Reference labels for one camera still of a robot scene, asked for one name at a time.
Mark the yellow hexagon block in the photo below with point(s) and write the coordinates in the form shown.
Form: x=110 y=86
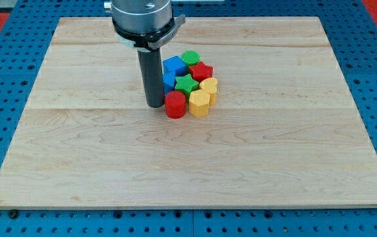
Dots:
x=199 y=102

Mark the light wooden board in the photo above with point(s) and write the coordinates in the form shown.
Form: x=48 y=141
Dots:
x=284 y=133

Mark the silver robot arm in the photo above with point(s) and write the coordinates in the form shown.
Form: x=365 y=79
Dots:
x=144 y=25

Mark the yellow heart block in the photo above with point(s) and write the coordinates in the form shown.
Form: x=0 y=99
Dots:
x=210 y=85

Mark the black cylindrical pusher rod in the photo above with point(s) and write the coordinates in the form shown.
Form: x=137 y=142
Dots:
x=151 y=71

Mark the red star block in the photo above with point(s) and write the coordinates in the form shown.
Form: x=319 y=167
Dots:
x=201 y=71

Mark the red cylinder block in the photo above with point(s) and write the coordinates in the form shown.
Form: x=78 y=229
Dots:
x=175 y=104

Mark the green circle block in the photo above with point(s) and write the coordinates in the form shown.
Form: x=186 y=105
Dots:
x=190 y=58

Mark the blue block behind rod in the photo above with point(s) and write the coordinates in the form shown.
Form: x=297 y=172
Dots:
x=169 y=81

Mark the blue cube block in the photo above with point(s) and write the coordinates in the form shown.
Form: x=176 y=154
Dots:
x=174 y=64

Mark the green star block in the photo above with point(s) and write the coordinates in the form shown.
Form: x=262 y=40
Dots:
x=186 y=84

